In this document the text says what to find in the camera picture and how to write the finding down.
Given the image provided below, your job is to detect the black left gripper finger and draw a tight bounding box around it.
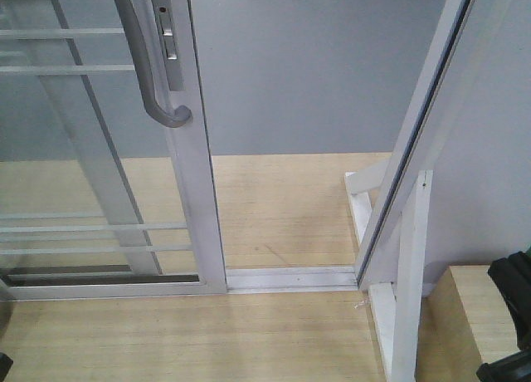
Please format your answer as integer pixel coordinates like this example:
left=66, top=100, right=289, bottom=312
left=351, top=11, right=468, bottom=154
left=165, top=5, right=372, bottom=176
left=0, top=352, right=13, bottom=382

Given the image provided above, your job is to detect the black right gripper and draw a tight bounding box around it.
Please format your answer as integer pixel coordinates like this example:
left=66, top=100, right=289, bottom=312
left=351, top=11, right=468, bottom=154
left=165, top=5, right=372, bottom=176
left=476, top=251, right=530, bottom=381

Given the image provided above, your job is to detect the white framed sliding glass door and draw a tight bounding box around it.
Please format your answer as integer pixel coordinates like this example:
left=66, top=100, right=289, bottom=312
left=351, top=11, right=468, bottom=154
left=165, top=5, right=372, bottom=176
left=1, top=0, right=227, bottom=301

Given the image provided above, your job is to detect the grey metal door handle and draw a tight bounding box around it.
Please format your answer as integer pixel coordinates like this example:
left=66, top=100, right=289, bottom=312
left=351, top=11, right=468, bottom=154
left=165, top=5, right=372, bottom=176
left=114, top=0, right=192, bottom=128

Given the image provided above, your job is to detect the silver door lock plate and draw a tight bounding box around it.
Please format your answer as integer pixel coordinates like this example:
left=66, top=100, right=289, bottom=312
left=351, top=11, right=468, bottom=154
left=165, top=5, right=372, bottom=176
left=152, top=0, right=184, bottom=91

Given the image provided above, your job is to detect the light plywood box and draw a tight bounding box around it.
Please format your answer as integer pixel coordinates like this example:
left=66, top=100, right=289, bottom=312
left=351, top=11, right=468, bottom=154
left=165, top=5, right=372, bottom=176
left=428, top=266, right=519, bottom=381

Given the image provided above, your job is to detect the fixed white framed glass panel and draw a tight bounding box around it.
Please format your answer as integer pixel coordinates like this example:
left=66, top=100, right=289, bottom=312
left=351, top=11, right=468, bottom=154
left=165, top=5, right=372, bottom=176
left=0, top=0, right=167, bottom=287

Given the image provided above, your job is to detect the light plywood base board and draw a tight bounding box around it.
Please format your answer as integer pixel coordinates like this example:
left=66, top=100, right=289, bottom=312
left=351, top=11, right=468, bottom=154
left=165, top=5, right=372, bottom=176
left=1, top=153, right=384, bottom=381

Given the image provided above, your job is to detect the aluminium floor track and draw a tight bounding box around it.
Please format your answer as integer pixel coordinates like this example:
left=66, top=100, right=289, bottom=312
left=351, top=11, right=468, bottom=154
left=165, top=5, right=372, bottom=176
left=226, top=266, right=358, bottom=294

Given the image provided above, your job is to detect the white partition wall panel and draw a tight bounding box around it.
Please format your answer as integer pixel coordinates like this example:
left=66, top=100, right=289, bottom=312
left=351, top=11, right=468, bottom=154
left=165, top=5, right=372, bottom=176
left=424, top=0, right=530, bottom=284

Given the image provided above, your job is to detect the white triangular support bracket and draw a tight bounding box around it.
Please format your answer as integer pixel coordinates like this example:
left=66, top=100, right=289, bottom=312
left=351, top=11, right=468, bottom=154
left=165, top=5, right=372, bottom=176
left=368, top=170, right=433, bottom=381

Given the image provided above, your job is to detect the white door jamb frame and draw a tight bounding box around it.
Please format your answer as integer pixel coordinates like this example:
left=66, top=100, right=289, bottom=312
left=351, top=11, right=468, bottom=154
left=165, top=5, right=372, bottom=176
left=353, top=0, right=475, bottom=291

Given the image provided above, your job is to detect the rear white support bracket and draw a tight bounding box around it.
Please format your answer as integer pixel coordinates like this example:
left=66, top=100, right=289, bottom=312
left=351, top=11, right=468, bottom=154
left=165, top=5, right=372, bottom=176
left=344, top=159, right=389, bottom=247

